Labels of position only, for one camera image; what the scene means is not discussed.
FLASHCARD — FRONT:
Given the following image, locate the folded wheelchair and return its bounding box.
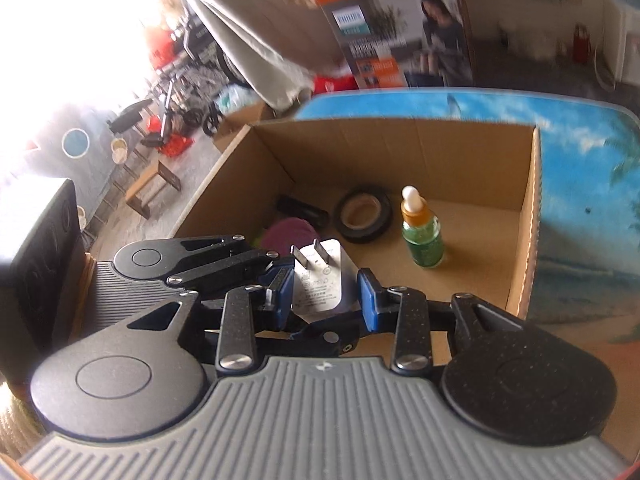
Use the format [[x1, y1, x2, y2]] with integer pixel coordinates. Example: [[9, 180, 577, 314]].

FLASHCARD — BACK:
[[155, 0, 251, 126]]

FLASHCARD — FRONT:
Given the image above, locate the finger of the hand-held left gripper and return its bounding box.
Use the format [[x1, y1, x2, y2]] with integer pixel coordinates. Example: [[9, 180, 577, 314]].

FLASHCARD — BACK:
[[255, 310, 362, 356], [167, 232, 293, 291]]

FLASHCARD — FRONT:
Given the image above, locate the orange hanging bag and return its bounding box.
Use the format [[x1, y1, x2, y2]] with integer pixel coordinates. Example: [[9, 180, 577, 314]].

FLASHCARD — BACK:
[[147, 20, 176, 68]]

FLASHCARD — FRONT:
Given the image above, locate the grey dotted floor mat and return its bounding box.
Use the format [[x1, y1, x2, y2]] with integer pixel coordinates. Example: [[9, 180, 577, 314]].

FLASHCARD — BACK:
[[0, 110, 136, 241]]

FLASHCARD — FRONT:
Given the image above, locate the black padded rest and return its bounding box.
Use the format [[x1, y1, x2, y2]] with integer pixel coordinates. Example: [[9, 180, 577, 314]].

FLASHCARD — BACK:
[[107, 100, 151, 131]]

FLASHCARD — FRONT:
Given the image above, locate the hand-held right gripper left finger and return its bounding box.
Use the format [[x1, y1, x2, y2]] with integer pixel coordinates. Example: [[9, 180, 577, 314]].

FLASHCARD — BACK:
[[125, 267, 296, 376]]

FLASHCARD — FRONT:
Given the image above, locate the white fluffy rug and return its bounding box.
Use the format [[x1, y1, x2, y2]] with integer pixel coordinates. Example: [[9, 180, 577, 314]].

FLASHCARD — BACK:
[[0, 380, 46, 461]]

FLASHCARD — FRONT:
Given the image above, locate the small wooden stool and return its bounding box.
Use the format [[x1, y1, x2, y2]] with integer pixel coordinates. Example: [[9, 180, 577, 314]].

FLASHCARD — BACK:
[[125, 157, 183, 220]]

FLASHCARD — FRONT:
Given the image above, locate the black tube with gold cap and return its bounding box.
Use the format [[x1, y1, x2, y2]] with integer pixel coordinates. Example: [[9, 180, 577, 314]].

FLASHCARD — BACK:
[[277, 195, 331, 226]]

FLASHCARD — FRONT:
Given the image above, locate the beige curtain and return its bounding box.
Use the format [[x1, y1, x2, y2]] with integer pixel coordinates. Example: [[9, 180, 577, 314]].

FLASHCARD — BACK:
[[177, 0, 351, 111]]

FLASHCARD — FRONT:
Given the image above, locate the white charger plug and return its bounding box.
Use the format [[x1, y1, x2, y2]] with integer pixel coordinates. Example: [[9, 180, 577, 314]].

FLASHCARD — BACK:
[[290, 237, 357, 323]]

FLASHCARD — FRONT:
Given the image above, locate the white water dispenser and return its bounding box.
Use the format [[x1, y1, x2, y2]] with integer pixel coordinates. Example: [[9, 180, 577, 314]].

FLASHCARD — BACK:
[[617, 0, 640, 83]]

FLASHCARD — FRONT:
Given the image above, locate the green dropper bottle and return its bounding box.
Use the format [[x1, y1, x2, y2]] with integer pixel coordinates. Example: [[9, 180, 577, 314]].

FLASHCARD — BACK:
[[400, 185, 445, 270]]

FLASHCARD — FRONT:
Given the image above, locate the crumpled red bag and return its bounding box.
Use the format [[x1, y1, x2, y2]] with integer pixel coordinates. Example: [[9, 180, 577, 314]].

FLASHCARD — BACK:
[[145, 115, 193, 158]]

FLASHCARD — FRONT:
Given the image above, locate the red plastic bag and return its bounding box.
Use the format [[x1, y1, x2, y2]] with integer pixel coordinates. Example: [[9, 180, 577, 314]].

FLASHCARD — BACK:
[[312, 74, 356, 96]]

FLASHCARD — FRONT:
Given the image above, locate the brown cardboard box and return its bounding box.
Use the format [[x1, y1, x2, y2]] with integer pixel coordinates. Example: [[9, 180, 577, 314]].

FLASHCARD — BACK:
[[167, 119, 544, 366]]

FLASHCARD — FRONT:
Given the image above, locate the orange appliance carton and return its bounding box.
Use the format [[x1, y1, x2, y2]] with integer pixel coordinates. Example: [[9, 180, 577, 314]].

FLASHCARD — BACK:
[[292, 0, 475, 91]]

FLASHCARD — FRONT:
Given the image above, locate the small open cardboard box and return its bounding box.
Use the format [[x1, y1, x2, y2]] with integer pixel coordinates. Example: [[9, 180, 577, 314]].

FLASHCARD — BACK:
[[212, 100, 276, 153]]

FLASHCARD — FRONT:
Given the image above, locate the pink silicone cup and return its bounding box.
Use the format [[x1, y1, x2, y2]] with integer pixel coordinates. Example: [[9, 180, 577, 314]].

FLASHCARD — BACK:
[[262, 217, 321, 261]]

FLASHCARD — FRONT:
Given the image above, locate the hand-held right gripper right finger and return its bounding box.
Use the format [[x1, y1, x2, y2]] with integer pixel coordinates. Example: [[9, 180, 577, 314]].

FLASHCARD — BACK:
[[356, 267, 521, 376]]

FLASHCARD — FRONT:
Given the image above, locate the white and green plastic bag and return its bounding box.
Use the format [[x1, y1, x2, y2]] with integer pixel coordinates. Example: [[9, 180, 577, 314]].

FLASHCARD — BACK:
[[215, 82, 256, 113]]

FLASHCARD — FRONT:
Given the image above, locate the black tape roll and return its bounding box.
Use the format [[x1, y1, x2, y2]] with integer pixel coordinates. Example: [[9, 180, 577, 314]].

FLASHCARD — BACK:
[[333, 186, 393, 243]]

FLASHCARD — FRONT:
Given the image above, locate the white cable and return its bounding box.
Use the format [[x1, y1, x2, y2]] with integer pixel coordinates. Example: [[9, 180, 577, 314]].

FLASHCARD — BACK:
[[592, 45, 618, 91]]

